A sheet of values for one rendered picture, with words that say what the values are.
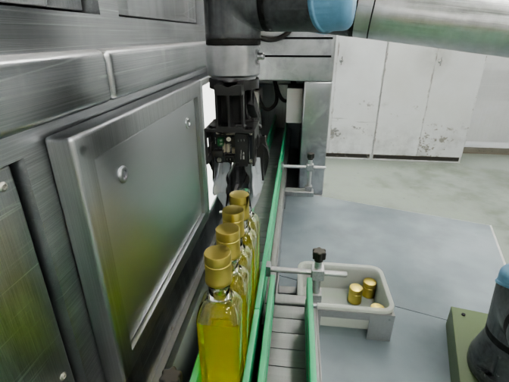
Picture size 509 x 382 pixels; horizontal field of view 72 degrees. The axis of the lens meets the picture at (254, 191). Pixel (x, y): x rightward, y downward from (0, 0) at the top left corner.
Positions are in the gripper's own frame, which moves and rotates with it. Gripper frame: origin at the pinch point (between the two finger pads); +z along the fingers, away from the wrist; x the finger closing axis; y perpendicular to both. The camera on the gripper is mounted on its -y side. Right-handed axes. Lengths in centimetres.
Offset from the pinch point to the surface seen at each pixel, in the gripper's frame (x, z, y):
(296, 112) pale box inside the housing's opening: 9, 6, -101
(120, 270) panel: -12.6, 2.1, 18.8
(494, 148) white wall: 266, 109, -410
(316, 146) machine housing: 19, 18, -91
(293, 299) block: 10.3, 26.9, -6.7
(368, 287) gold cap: 30, 35, -22
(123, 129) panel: -12.0, -15.0, 13.2
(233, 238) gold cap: 1.3, -0.2, 12.9
